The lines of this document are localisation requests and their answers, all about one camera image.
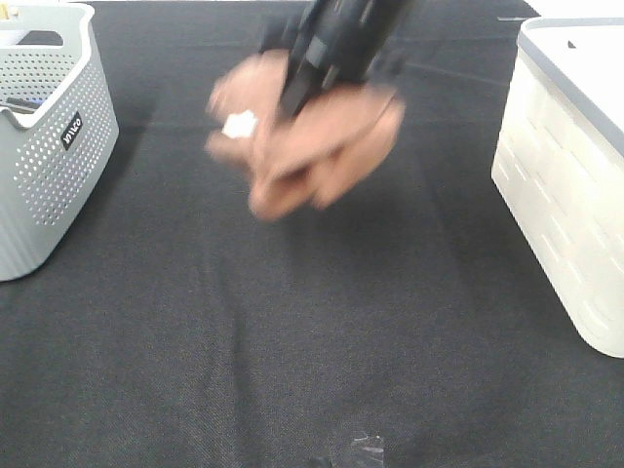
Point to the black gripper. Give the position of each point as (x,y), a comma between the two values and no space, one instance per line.
(328,42)

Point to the grey perforated basket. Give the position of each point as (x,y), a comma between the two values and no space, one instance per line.
(58,130)

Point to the cream laundry basket grey rim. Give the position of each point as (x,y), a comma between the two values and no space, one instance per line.
(558,165)

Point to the clear tape piece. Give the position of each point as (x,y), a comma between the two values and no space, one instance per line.
(365,452)

